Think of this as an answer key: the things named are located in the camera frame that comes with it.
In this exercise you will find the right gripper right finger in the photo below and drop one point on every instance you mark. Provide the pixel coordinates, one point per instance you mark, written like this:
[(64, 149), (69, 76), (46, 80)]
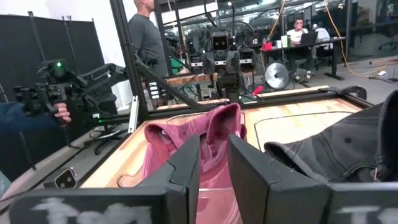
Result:
[(280, 205)]

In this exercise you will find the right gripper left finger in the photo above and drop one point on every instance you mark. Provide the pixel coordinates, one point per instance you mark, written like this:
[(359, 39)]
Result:
[(109, 208)]

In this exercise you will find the person's forearm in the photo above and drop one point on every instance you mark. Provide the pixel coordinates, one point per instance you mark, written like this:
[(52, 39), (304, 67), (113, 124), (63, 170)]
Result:
[(21, 118)]

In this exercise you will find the smartphone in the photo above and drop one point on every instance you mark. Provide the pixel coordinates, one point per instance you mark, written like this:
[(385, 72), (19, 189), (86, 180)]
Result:
[(66, 178)]

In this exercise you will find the office chair base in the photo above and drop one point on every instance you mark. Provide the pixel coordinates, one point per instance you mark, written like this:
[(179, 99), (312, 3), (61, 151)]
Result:
[(107, 140)]

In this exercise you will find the person's hand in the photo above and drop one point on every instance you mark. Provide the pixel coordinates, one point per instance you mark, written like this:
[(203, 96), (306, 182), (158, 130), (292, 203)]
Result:
[(63, 113)]

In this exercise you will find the wooden background table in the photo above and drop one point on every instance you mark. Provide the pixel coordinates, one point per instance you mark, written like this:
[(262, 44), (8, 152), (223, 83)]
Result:
[(292, 91)]

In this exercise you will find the silver round disc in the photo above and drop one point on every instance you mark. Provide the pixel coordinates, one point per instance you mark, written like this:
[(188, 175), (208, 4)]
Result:
[(276, 75)]

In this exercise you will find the black background robot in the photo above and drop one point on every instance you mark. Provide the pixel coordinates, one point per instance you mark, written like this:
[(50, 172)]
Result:
[(222, 59)]

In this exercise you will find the red box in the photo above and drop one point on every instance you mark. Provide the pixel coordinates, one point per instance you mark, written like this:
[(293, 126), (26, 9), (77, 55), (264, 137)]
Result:
[(267, 46)]

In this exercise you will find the black desk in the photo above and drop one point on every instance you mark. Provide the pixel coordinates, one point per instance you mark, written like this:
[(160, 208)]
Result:
[(311, 43)]

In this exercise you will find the black laptop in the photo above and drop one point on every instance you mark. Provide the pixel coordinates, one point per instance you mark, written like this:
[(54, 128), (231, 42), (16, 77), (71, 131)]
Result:
[(309, 38)]

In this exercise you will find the person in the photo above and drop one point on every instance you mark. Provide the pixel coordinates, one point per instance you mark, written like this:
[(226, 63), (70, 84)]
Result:
[(323, 35), (146, 40), (297, 34)]

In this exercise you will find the black partition screen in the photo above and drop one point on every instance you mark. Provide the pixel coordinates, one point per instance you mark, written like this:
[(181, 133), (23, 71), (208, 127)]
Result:
[(31, 40)]

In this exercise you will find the white bracket plate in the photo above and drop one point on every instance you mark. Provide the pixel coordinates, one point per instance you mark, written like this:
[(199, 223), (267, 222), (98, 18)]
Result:
[(133, 115)]

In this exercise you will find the black aluminium frame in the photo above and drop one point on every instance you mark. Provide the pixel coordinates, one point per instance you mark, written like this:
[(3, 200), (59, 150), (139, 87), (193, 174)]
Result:
[(124, 46)]

